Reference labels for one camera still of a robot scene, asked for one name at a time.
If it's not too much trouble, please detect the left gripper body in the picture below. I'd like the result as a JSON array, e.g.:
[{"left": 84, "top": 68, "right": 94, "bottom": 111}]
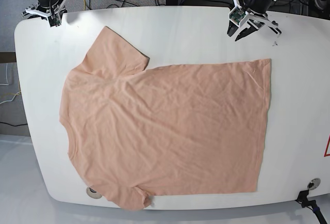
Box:
[{"left": 230, "top": 0, "right": 282, "bottom": 35}]

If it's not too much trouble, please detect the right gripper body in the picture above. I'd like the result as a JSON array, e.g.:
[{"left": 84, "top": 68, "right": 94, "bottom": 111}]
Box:
[{"left": 22, "top": 0, "right": 68, "bottom": 21}]

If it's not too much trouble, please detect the peach T-shirt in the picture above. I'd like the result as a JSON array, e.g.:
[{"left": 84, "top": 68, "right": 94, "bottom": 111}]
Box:
[{"left": 59, "top": 27, "right": 271, "bottom": 211}]

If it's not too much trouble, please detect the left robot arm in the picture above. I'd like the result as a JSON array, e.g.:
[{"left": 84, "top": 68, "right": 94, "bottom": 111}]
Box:
[{"left": 227, "top": 0, "right": 282, "bottom": 41}]

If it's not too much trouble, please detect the red warning sticker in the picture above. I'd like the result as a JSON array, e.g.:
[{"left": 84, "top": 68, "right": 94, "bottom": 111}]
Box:
[{"left": 324, "top": 137, "right": 330, "bottom": 157}]

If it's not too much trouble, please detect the right table grommet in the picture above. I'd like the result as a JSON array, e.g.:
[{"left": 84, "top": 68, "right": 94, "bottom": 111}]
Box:
[{"left": 307, "top": 178, "right": 321, "bottom": 190}]

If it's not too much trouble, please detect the table grommet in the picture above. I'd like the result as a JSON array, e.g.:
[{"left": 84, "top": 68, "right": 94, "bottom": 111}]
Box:
[
  {"left": 86, "top": 187, "right": 102, "bottom": 199},
  {"left": 307, "top": 178, "right": 321, "bottom": 190}
]

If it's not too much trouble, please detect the left table grommet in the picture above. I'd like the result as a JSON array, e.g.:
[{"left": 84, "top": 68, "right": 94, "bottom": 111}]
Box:
[{"left": 86, "top": 187, "right": 102, "bottom": 199}]

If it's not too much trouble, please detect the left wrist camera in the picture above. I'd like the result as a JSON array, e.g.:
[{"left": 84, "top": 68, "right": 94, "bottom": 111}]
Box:
[{"left": 228, "top": 7, "right": 246, "bottom": 27}]

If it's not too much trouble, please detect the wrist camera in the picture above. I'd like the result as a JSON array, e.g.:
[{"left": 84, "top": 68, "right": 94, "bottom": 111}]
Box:
[
  {"left": 228, "top": 7, "right": 246, "bottom": 27},
  {"left": 47, "top": 13, "right": 61, "bottom": 27}
]

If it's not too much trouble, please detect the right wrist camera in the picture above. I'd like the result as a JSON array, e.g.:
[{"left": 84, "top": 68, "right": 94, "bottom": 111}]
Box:
[{"left": 47, "top": 13, "right": 61, "bottom": 27}]

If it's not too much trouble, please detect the black clamp with cable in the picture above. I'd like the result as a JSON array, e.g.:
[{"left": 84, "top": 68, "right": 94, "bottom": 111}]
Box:
[{"left": 295, "top": 190, "right": 327, "bottom": 224}]

